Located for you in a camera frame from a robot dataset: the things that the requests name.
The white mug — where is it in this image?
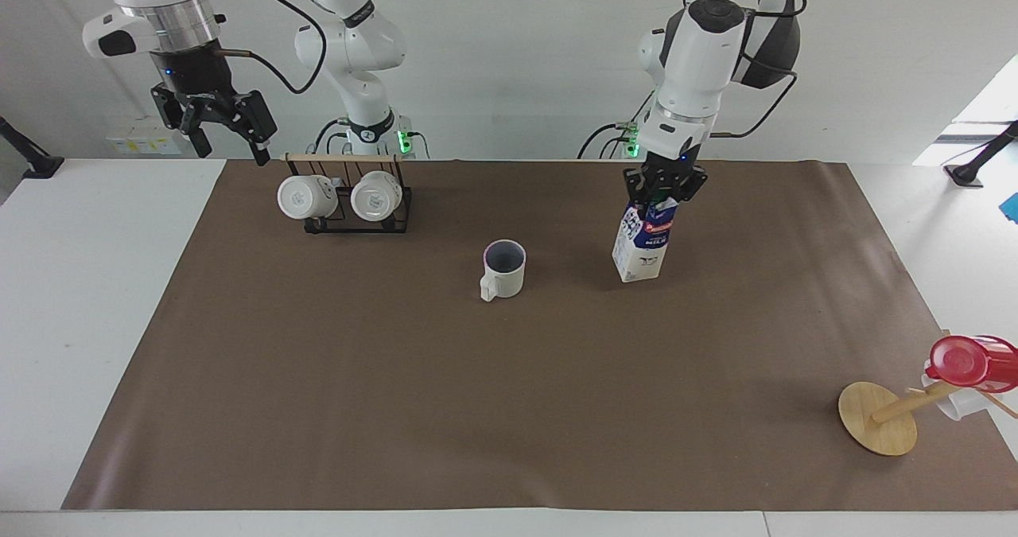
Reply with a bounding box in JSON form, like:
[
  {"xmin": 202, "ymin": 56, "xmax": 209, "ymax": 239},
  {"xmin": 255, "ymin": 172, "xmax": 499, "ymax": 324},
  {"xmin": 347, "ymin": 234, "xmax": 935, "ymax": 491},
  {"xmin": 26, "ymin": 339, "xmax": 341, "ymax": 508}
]
[
  {"xmin": 479, "ymin": 239, "xmax": 527, "ymax": 303},
  {"xmin": 276, "ymin": 173, "xmax": 340, "ymax": 222},
  {"xmin": 349, "ymin": 170, "xmax": 403, "ymax": 224}
]

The clear plastic cup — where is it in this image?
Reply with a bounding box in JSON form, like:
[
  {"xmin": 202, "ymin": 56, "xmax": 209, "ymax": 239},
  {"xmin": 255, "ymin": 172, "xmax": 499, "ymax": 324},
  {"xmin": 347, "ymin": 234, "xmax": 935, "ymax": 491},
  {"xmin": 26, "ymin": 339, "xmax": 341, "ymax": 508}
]
[{"xmin": 920, "ymin": 371, "xmax": 989, "ymax": 421}]

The black stand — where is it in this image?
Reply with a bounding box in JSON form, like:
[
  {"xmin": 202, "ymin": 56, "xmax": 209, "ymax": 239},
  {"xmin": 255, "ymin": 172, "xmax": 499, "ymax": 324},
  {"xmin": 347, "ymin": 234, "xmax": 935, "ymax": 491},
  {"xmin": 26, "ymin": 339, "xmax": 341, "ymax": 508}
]
[
  {"xmin": 943, "ymin": 120, "xmax": 1018, "ymax": 189},
  {"xmin": 0, "ymin": 115, "xmax": 65, "ymax": 181}
]

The milk carton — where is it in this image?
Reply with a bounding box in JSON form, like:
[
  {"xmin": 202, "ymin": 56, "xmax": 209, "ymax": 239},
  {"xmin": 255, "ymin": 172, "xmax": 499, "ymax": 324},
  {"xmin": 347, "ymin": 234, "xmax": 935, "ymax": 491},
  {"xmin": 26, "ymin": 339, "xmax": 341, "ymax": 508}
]
[{"xmin": 612, "ymin": 197, "xmax": 680, "ymax": 284}]

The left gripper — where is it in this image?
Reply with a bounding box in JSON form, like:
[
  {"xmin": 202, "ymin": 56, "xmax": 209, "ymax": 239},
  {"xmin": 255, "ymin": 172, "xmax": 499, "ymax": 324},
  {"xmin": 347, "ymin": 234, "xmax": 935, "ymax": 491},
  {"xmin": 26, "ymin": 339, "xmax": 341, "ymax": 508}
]
[{"xmin": 622, "ymin": 145, "xmax": 709, "ymax": 204}]

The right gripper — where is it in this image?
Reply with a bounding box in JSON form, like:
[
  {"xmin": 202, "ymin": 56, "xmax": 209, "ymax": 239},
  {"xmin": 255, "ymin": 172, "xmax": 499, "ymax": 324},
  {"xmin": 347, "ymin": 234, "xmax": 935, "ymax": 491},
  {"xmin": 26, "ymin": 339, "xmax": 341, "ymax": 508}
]
[{"xmin": 150, "ymin": 41, "xmax": 279, "ymax": 167}]

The red plastic cup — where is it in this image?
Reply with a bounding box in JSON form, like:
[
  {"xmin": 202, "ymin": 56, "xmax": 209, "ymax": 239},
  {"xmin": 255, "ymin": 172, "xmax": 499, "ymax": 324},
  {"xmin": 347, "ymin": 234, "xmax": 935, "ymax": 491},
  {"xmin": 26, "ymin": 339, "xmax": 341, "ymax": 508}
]
[{"xmin": 924, "ymin": 334, "xmax": 1018, "ymax": 394}]

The black cable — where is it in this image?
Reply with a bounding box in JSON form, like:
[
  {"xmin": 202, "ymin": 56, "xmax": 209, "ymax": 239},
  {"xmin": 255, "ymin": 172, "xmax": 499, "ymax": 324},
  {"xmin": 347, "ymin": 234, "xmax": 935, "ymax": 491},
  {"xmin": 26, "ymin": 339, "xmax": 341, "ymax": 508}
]
[
  {"xmin": 215, "ymin": 0, "xmax": 329, "ymax": 95},
  {"xmin": 315, "ymin": 117, "xmax": 352, "ymax": 157},
  {"xmin": 708, "ymin": 0, "xmax": 809, "ymax": 139},
  {"xmin": 577, "ymin": 91, "xmax": 658, "ymax": 161}
]

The wooden mug tree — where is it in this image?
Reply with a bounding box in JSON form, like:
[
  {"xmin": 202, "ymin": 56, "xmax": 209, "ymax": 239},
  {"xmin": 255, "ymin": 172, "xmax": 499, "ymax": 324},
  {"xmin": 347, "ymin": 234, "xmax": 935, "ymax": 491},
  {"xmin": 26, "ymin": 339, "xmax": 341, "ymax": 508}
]
[{"xmin": 837, "ymin": 380, "xmax": 1018, "ymax": 457}]

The black wire mug rack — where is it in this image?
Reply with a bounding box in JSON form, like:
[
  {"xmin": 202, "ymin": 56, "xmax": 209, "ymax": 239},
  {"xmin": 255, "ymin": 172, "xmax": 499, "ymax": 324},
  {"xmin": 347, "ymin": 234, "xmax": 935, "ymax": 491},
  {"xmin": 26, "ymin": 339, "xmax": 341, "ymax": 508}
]
[{"xmin": 284, "ymin": 152, "xmax": 415, "ymax": 235}]

